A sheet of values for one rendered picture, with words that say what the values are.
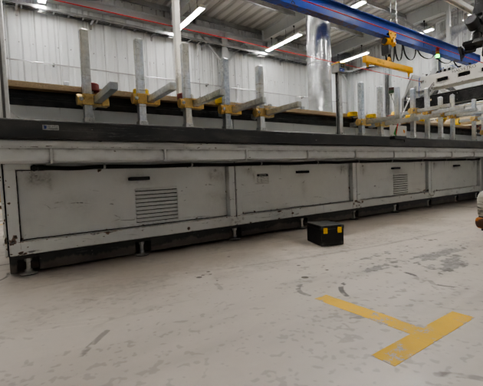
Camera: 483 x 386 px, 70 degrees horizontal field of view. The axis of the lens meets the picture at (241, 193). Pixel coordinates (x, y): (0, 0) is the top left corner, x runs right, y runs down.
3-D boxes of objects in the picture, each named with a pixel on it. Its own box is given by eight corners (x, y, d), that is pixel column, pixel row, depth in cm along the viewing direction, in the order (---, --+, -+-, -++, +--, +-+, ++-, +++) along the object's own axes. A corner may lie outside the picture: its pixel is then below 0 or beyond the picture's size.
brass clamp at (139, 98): (160, 104, 175) (160, 94, 174) (134, 103, 167) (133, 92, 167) (156, 106, 180) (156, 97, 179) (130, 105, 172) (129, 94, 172)
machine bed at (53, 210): (482, 197, 447) (481, 130, 442) (5, 279, 158) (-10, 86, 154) (428, 197, 503) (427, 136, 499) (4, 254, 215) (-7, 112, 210)
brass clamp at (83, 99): (110, 106, 161) (109, 95, 160) (78, 103, 153) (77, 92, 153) (106, 108, 166) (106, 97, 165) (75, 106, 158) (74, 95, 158)
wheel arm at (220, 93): (225, 97, 164) (225, 88, 164) (219, 96, 162) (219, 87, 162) (185, 112, 200) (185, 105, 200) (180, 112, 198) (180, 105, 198)
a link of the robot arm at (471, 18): (492, 17, 186) (474, 23, 193) (484, 1, 180) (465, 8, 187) (487, 34, 183) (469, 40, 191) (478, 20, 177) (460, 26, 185)
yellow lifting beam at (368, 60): (412, 76, 782) (412, 62, 780) (366, 65, 685) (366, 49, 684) (409, 77, 789) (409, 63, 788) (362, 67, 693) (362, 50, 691)
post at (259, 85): (265, 143, 215) (262, 64, 212) (261, 142, 213) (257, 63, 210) (262, 143, 218) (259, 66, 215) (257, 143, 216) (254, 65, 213)
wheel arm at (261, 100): (267, 104, 179) (267, 96, 178) (261, 104, 177) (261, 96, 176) (222, 118, 214) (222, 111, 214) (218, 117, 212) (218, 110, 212)
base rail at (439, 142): (504, 148, 424) (504, 140, 423) (-8, 137, 135) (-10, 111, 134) (497, 148, 430) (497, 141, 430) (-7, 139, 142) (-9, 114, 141)
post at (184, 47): (192, 132, 186) (188, 42, 184) (186, 132, 184) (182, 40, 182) (189, 133, 189) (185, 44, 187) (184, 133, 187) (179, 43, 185)
